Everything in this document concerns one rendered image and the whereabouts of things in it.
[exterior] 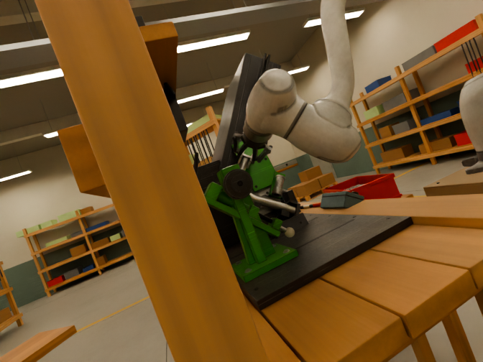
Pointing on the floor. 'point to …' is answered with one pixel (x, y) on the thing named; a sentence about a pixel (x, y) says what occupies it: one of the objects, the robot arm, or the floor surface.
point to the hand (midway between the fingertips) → (245, 159)
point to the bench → (375, 299)
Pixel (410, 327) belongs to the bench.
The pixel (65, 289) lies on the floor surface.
